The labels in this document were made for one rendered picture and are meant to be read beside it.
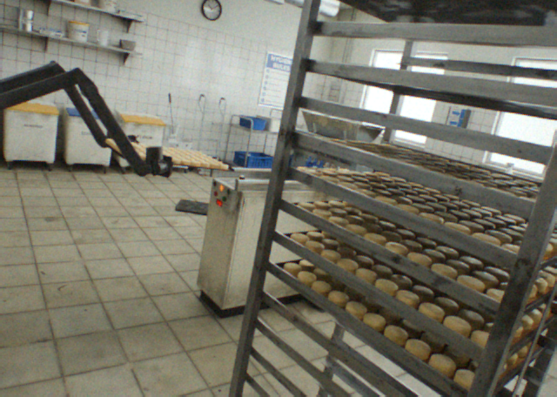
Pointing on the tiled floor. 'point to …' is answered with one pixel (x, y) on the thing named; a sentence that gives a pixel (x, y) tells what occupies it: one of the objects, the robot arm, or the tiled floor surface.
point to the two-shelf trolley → (248, 139)
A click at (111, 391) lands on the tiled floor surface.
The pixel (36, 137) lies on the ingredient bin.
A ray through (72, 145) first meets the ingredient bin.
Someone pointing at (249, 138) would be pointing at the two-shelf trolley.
